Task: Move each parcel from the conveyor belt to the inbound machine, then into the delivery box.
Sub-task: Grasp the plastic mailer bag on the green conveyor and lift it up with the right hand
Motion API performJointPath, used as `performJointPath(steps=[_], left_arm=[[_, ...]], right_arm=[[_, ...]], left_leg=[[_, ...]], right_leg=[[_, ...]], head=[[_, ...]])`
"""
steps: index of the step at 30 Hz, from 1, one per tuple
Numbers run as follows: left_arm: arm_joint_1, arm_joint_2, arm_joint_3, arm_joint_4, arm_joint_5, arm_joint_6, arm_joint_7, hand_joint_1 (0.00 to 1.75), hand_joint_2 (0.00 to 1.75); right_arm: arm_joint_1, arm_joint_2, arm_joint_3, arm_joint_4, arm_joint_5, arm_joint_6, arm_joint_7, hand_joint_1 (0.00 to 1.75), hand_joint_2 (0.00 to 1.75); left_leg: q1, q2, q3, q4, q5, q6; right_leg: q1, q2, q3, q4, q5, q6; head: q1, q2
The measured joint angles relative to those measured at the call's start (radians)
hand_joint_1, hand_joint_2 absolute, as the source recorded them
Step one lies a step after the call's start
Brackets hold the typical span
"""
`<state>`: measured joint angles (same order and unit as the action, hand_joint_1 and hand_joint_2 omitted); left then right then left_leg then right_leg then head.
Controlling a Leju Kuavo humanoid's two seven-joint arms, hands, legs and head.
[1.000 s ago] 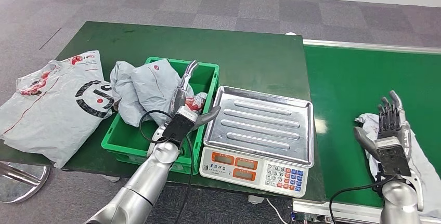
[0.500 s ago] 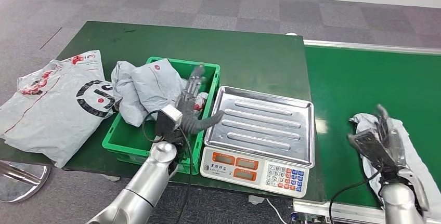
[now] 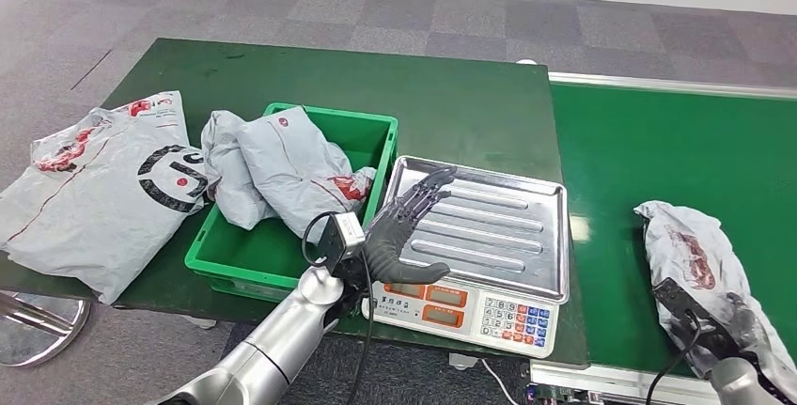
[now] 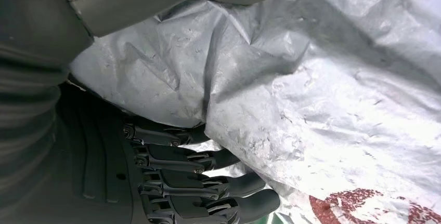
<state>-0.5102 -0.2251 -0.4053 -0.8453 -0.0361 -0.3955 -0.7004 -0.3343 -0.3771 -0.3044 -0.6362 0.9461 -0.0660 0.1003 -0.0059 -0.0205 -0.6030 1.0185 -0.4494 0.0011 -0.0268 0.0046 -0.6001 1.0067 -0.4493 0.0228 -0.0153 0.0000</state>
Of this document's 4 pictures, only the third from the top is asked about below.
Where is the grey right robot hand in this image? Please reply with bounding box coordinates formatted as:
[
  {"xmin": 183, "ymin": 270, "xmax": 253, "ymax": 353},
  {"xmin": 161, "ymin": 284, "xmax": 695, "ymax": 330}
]
[{"xmin": 669, "ymin": 292, "xmax": 779, "ymax": 382}]

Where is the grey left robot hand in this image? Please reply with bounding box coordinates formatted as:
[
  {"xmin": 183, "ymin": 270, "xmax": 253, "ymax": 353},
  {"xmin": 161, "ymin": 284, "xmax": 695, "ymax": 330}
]
[{"xmin": 363, "ymin": 165, "xmax": 459, "ymax": 287}]

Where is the grey parcel dark red print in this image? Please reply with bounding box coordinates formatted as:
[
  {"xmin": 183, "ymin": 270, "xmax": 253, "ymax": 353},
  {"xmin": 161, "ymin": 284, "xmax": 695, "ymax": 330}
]
[{"xmin": 633, "ymin": 200, "xmax": 797, "ymax": 403}]

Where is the grey parcel bold red print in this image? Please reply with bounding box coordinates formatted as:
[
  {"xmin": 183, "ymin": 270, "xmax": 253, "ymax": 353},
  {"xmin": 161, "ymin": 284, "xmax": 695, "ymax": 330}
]
[{"xmin": 236, "ymin": 105, "xmax": 379, "ymax": 241}]

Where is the conveyor circuit board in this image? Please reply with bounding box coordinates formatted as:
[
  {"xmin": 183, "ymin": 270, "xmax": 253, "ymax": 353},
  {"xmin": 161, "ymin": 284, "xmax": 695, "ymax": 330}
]
[{"xmin": 527, "ymin": 382, "xmax": 599, "ymax": 405}]

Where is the white scale with steel tray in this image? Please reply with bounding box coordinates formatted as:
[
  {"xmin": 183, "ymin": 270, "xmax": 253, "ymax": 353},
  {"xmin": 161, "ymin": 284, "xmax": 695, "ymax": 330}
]
[{"xmin": 361, "ymin": 154, "xmax": 571, "ymax": 360}]

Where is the green plastic crate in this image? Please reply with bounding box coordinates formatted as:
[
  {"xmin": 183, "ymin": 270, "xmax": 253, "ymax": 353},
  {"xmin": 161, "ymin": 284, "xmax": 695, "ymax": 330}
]
[{"xmin": 183, "ymin": 101, "xmax": 399, "ymax": 305}]

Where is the large grey bag black logo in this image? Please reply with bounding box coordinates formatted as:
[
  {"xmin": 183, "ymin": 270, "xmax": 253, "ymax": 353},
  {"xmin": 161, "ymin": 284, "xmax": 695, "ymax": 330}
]
[{"xmin": 0, "ymin": 90, "xmax": 210, "ymax": 305}]

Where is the chrome round chair base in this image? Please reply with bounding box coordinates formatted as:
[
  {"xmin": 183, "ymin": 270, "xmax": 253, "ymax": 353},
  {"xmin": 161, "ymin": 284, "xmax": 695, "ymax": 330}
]
[{"xmin": 0, "ymin": 290, "xmax": 93, "ymax": 369}]

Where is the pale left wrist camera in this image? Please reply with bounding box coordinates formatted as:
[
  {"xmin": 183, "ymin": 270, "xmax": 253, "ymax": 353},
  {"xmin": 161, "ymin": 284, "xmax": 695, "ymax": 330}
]
[{"xmin": 319, "ymin": 210, "xmax": 367, "ymax": 263}]

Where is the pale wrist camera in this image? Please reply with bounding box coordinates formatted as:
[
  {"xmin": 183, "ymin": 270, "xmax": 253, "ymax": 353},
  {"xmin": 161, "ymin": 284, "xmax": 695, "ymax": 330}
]
[
  {"xmin": 319, "ymin": 210, "xmax": 367, "ymax": 263},
  {"xmin": 651, "ymin": 277, "xmax": 724, "ymax": 344}
]

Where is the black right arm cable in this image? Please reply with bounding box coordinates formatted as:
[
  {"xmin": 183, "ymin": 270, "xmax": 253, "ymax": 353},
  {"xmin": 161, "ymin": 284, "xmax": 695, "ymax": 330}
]
[{"xmin": 644, "ymin": 308, "xmax": 705, "ymax": 405}]

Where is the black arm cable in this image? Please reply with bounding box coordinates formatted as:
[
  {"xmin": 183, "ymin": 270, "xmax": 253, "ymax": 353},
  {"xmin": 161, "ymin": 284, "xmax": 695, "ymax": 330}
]
[
  {"xmin": 301, "ymin": 210, "xmax": 375, "ymax": 405},
  {"xmin": 644, "ymin": 308, "xmax": 705, "ymax": 405}
]

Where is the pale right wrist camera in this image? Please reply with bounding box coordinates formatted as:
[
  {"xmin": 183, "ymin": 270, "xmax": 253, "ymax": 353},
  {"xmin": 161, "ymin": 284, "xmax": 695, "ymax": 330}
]
[{"xmin": 651, "ymin": 277, "xmax": 724, "ymax": 344}]

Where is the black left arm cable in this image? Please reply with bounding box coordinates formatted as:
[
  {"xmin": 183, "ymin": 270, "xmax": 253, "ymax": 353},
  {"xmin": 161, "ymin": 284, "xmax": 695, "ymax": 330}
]
[{"xmin": 301, "ymin": 210, "xmax": 375, "ymax": 405}]

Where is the thin white cable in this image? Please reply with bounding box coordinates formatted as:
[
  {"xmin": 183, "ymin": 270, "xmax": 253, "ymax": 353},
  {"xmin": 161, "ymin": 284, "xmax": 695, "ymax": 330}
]
[{"xmin": 479, "ymin": 358, "xmax": 521, "ymax": 405}]

